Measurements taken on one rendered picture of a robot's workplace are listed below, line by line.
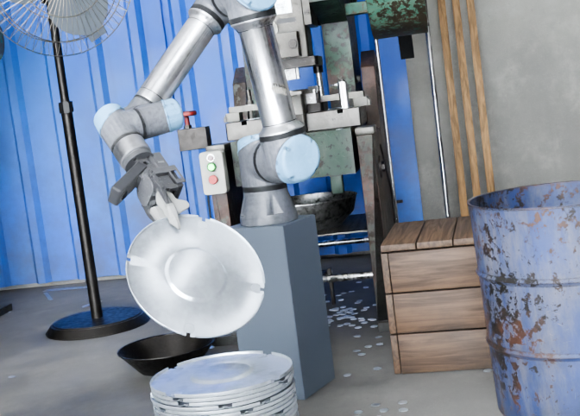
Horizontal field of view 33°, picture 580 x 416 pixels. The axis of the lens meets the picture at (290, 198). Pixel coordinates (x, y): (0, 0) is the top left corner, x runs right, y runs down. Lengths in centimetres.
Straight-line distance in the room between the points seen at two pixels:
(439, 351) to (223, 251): 80
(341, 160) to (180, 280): 123
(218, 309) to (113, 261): 281
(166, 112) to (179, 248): 36
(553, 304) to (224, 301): 68
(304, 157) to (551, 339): 72
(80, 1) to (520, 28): 195
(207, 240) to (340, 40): 159
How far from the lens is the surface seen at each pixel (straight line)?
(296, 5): 326
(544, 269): 207
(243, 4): 232
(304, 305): 251
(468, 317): 258
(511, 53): 447
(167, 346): 312
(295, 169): 234
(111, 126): 218
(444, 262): 255
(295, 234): 248
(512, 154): 448
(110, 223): 472
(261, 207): 247
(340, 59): 349
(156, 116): 222
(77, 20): 365
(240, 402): 188
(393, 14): 310
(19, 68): 483
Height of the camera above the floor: 76
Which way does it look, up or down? 6 degrees down
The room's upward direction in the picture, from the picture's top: 7 degrees counter-clockwise
